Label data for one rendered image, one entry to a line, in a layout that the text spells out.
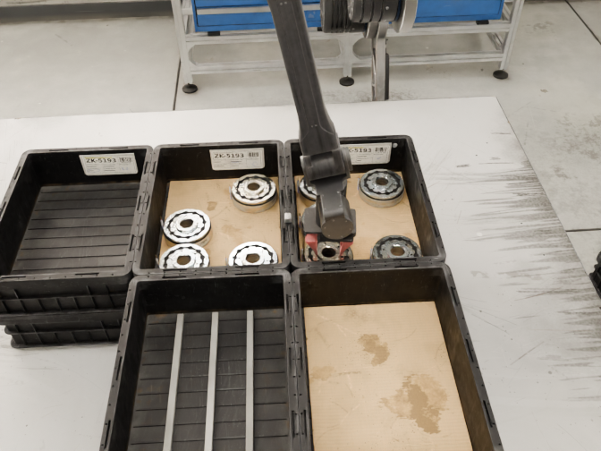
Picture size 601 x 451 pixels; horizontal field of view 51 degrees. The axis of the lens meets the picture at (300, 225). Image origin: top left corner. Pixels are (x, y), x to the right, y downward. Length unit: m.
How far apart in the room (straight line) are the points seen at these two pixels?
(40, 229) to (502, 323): 1.04
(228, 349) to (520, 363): 0.60
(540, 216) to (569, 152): 1.47
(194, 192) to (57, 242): 0.32
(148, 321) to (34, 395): 0.28
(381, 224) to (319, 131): 0.42
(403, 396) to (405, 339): 0.12
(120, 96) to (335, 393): 2.57
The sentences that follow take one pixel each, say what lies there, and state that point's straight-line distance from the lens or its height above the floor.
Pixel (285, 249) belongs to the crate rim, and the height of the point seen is 0.93.
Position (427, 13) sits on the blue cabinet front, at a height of 0.37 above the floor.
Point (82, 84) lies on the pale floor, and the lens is 3.62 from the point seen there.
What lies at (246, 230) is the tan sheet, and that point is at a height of 0.83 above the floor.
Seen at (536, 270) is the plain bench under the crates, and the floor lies 0.70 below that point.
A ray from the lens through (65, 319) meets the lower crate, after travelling 1.35.
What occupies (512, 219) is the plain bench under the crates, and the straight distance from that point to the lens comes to 1.68.
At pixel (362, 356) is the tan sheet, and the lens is 1.19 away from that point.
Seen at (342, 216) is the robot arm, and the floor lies 1.07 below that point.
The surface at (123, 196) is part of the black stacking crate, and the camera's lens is 1.54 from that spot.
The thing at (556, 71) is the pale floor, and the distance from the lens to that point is 3.76.
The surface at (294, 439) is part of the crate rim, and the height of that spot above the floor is 0.93.
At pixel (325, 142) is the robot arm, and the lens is 1.07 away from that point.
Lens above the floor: 1.82
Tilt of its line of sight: 45 degrees down
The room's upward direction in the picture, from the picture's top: 1 degrees counter-clockwise
